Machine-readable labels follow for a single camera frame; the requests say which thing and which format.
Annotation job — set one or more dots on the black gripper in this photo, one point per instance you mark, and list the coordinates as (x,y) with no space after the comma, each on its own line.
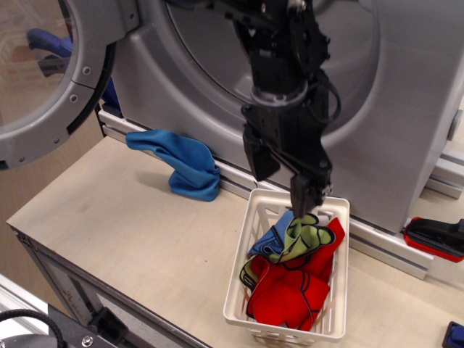
(291,136)

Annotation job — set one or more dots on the green cloth with black trim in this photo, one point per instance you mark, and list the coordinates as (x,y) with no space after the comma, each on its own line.
(309,246)

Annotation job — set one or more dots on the light blue cloth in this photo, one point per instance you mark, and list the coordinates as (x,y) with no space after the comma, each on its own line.
(273,241)

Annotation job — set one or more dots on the red cloth with black trim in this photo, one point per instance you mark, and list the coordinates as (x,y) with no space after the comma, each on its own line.
(282,297)

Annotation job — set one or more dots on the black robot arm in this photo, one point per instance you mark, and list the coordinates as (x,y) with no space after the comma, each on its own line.
(290,93)

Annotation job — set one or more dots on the white plastic laundry basket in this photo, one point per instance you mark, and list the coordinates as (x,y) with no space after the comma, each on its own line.
(264,209)

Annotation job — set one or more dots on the grey toy washing machine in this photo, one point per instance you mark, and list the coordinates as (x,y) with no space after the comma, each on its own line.
(397,65)

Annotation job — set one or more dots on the round grey machine door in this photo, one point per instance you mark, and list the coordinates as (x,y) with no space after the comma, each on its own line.
(38,113)

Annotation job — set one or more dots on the blue folded cloth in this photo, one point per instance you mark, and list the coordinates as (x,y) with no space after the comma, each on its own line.
(195,173)

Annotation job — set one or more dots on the red and black clamp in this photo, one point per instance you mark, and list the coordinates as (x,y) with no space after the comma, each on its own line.
(444,240)

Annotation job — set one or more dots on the blue black clamp corner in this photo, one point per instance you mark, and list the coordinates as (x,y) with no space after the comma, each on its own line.
(454,336)

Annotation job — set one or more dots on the blue clamp behind door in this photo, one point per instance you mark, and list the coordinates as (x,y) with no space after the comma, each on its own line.
(60,50)

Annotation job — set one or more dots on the black metal bracket plate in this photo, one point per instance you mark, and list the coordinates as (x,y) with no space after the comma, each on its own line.
(79,331)

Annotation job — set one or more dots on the aluminium table frame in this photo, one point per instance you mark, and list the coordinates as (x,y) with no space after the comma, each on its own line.
(93,303)

